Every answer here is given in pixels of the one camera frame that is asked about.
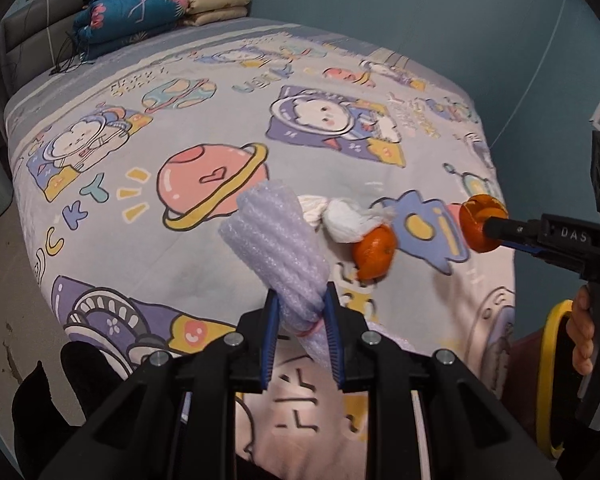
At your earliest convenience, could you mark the grey padded headboard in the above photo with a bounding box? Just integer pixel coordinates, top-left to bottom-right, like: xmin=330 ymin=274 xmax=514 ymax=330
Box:
xmin=0 ymin=0 xmax=216 ymax=97

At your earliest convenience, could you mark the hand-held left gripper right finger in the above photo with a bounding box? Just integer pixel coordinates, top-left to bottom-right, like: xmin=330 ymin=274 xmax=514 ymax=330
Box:
xmin=322 ymin=280 xmax=563 ymax=480

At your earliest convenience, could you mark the person's right hand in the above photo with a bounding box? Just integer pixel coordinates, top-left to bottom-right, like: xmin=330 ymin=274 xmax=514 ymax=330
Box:
xmin=566 ymin=285 xmax=596 ymax=377

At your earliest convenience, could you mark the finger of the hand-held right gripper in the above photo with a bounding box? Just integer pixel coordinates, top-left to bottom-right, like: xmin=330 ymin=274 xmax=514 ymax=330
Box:
xmin=500 ymin=239 xmax=552 ymax=262
xmin=482 ymin=216 xmax=545 ymax=242

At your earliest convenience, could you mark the purple foam fruit net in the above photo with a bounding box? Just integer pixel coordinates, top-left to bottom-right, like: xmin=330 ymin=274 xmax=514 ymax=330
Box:
xmin=217 ymin=182 xmax=342 ymax=377

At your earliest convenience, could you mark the yellow rimmed trash bin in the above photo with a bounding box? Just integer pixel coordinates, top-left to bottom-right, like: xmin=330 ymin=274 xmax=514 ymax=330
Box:
xmin=504 ymin=300 xmax=597 ymax=462

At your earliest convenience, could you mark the beige folded quilt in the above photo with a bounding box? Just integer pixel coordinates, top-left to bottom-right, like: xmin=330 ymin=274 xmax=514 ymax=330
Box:
xmin=182 ymin=0 xmax=253 ymax=27

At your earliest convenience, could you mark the blue floral folded quilt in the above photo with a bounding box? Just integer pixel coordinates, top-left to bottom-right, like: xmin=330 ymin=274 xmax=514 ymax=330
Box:
xmin=72 ymin=0 xmax=191 ymax=62

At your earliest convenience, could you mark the black cable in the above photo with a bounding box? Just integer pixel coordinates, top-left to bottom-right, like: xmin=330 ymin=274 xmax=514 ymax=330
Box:
xmin=49 ymin=30 xmax=89 ymax=77

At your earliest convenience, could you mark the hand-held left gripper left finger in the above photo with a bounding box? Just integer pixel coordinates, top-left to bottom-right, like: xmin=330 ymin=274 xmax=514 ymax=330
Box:
xmin=40 ymin=290 xmax=284 ymax=480

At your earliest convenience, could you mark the black cloth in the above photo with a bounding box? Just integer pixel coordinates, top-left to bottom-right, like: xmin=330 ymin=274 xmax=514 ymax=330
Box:
xmin=11 ymin=340 xmax=132 ymax=480

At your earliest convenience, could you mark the crumpled white tissue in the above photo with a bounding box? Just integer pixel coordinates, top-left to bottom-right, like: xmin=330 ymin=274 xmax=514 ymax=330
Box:
xmin=298 ymin=194 xmax=332 ymax=229
xmin=325 ymin=198 xmax=397 ymax=245

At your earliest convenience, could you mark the cartoon printed bed sheet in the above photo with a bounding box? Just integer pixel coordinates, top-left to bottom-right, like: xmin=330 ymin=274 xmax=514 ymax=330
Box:
xmin=2 ymin=16 xmax=517 ymax=478

